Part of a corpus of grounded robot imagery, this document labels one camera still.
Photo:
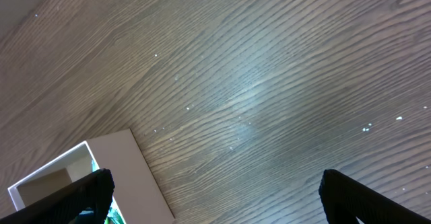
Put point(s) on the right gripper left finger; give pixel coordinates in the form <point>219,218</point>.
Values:
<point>93,192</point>

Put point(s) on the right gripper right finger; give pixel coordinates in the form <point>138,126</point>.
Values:
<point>346,201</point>

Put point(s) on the white cardboard box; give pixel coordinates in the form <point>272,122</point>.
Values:
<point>137,197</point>

